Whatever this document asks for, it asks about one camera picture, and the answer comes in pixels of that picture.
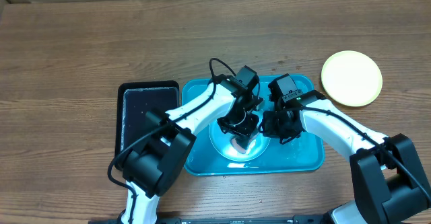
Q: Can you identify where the black water tray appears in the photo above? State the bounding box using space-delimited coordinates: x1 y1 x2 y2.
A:
114 80 179 155

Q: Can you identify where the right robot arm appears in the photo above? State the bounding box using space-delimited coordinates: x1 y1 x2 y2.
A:
259 75 430 223

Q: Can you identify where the light blue plate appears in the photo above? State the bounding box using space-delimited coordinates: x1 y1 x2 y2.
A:
209 122 269 162

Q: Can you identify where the green and pink sponge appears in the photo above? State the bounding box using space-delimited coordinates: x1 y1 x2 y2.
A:
230 136 253 154

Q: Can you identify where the yellow plate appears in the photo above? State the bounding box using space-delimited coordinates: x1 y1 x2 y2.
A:
321 50 383 107

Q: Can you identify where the teal plastic tray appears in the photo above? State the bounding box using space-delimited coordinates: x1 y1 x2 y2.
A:
181 74 325 177

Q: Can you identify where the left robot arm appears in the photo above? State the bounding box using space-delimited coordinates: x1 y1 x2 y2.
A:
107 66 262 223

